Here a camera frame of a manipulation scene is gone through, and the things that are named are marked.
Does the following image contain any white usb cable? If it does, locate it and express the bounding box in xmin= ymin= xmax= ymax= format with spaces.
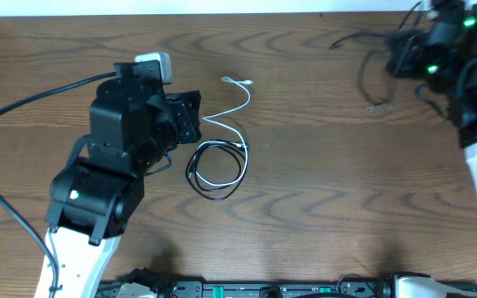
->
xmin=195 ymin=76 xmax=254 ymax=188

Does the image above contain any black usb cable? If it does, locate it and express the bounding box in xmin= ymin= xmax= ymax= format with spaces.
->
xmin=185 ymin=139 xmax=248 ymax=202
xmin=329 ymin=31 xmax=446 ymax=119

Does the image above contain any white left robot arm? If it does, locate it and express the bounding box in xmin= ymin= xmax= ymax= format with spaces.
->
xmin=35 ymin=60 xmax=201 ymax=297

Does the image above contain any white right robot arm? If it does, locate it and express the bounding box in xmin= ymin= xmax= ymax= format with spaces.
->
xmin=377 ymin=1 xmax=477 ymax=297

